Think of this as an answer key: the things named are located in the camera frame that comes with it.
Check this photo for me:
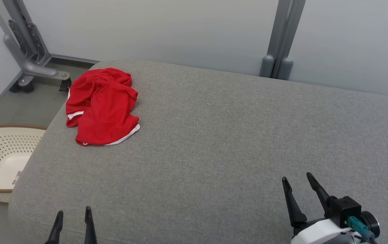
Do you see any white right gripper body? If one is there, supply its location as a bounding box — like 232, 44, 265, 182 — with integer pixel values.
290, 217, 360, 244

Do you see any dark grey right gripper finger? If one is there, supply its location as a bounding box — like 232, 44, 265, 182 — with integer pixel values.
306, 172, 331, 217
282, 177, 308, 228

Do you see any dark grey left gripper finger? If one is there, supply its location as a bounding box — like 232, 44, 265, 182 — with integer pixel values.
45, 210, 64, 244
84, 206, 98, 244

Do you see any red basketball jersey garment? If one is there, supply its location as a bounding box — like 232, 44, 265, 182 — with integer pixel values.
66, 67, 141, 146

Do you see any grey metal stand with casters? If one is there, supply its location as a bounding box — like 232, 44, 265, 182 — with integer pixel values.
0, 0, 72, 93

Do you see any grey metal partition post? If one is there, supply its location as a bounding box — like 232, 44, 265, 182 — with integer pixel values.
260, 0, 306, 81

